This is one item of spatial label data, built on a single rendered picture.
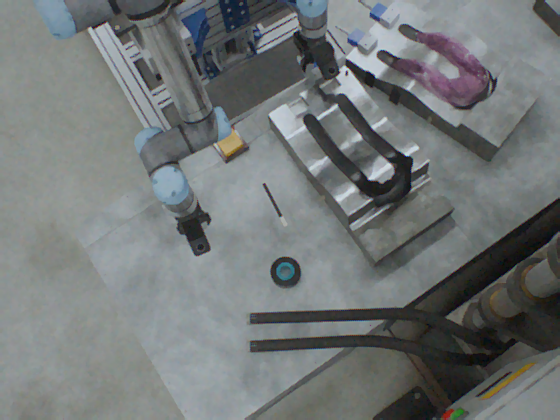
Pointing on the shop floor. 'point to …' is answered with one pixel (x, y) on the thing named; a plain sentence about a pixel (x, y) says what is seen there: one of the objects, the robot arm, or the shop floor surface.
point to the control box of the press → (494, 395)
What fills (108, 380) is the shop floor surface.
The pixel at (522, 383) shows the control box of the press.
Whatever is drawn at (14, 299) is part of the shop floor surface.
